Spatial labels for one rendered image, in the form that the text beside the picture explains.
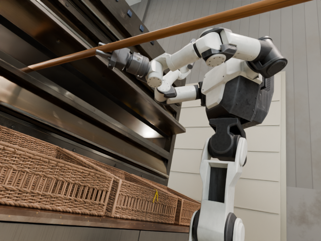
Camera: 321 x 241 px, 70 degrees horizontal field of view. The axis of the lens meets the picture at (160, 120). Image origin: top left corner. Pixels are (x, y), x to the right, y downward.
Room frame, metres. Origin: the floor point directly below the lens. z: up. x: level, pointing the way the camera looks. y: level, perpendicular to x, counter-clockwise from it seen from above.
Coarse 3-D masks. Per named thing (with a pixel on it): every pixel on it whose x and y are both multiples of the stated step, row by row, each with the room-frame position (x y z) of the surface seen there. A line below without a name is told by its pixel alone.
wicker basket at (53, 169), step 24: (0, 144) 0.61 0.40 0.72; (24, 144) 1.09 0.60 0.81; (48, 144) 1.19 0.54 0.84; (0, 168) 0.63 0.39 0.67; (24, 168) 0.68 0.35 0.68; (48, 168) 0.74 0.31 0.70; (72, 168) 0.80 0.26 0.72; (96, 168) 1.02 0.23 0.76; (0, 192) 0.65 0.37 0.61; (24, 192) 0.71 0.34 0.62; (48, 192) 0.76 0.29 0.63; (72, 192) 1.09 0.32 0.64; (96, 192) 0.99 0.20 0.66
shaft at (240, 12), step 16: (272, 0) 0.41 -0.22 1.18; (288, 0) 0.40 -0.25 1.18; (304, 0) 0.39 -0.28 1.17; (208, 16) 0.51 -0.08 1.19; (224, 16) 0.49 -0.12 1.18; (240, 16) 0.47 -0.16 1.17; (160, 32) 0.60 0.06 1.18; (176, 32) 0.58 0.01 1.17; (96, 48) 0.77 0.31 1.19; (112, 48) 0.74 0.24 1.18; (48, 64) 0.97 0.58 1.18
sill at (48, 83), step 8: (0, 56) 0.93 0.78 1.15; (8, 56) 0.95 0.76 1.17; (16, 64) 0.99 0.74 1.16; (24, 72) 1.03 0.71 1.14; (32, 72) 1.05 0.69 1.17; (40, 80) 1.09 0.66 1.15; (48, 80) 1.13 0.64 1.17; (56, 88) 1.17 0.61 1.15; (64, 96) 1.23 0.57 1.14; (72, 96) 1.26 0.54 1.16; (80, 104) 1.32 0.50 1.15; (88, 104) 1.36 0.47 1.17; (96, 112) 1.43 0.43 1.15; (112, 120) 1.55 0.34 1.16; (120, 128) 1.63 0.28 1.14; (128, 128) 1.70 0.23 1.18; (136, 136) 1.79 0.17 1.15; (152, 144) 1.99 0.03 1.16; (168, 152) 2.22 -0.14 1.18
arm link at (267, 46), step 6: (264, 42) 0.73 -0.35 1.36; (270, 42) 0.75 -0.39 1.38; (264, 48) 0.73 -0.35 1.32; (270, 48) 0.74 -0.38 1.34; (276, 48) 0.75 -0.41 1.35; (258, 54) 0.74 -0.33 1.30; (264, 54) 0.75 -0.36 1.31; (270, 54) 0.75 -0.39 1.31; (276, 54) 0.74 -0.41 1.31; (252, 60) 0.77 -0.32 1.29; (258, 60) 0.78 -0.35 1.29; (264, 60) 0.77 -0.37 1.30
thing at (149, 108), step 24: (0, 0) 0.83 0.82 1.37; (24, 0) 0.82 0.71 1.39; (24, 24) 0.95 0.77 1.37; (48, 24) 0.94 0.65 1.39; (48, 48) 1.11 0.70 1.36; (72, 48) 1.09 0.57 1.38; (96, 72) 1.29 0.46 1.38; (120, 96) 1.56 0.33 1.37; (144, 96) 1.55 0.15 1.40; (168, 120) 1.91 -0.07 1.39
